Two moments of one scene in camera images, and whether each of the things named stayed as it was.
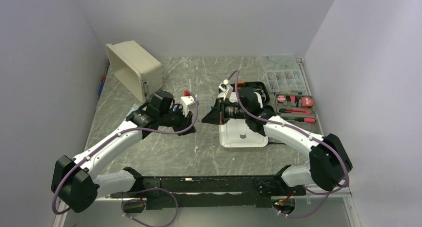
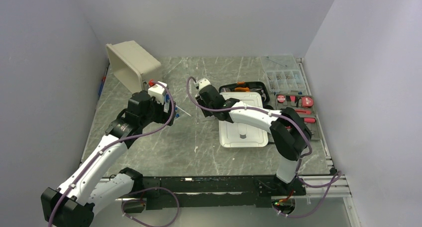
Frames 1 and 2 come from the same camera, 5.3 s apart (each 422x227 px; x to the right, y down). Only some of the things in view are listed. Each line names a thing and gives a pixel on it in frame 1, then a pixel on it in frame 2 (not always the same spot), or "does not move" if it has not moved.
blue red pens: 103,81 does not move
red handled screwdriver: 306,120 does not move
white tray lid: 236,133 does not move
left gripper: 185,121 -> 163,117
